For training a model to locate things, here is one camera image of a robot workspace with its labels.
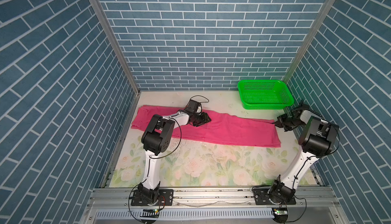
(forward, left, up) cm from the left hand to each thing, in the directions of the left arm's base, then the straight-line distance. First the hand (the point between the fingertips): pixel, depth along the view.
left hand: (211, 121), depth 99 cm
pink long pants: (-6, -21, -3) cm, 22 cm away
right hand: (0, -42, +1) cm, 42 cm away
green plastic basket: (+27, -43, -2) cm, 51 cm away
